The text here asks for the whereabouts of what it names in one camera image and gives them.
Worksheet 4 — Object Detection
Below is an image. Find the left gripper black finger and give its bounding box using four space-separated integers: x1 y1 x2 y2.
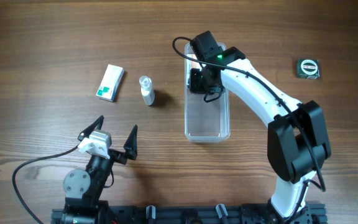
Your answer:
77 115 104 141
123 124 138 161

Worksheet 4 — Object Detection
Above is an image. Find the dark green round-logo box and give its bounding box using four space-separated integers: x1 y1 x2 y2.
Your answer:
296 58 320 80

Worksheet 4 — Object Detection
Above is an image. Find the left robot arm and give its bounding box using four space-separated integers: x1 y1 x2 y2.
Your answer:
51 116 138 223

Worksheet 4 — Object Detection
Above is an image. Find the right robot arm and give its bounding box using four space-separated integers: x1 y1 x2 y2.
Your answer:
189 31 331 223

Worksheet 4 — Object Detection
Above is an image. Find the clear plastic container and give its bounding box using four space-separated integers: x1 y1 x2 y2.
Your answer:
184 59 231 143

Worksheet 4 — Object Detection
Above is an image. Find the white green medicine box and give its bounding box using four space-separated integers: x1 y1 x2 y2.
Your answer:
96 64 124 101

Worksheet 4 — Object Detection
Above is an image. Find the white spray bottle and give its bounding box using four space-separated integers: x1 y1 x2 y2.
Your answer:
139 76 155 106

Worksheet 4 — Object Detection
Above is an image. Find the left black cable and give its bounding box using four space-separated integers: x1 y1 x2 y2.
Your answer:
11 145 80 224

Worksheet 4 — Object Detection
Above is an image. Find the black cable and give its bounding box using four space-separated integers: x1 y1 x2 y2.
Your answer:
172 36 327 224
11 145 80 224

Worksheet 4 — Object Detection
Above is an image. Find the right black cable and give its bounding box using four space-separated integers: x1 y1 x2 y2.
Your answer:
172 36 327 224

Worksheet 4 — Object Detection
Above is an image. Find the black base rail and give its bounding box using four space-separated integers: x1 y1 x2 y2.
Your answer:
50 203 328 224

